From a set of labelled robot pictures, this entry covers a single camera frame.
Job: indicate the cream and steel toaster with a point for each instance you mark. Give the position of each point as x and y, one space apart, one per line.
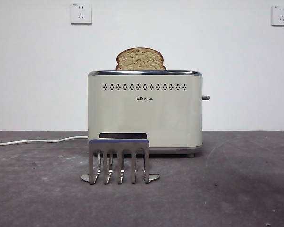
175 113

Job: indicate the brown seeded bread slice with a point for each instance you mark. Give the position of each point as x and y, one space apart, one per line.
140 60

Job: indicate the grey toaster lever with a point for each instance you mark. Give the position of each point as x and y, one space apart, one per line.
206 97

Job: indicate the stainless steel toast rack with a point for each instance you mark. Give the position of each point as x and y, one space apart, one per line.
118 144

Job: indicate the white wall socket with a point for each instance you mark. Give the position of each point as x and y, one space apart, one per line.
281 15
81 13

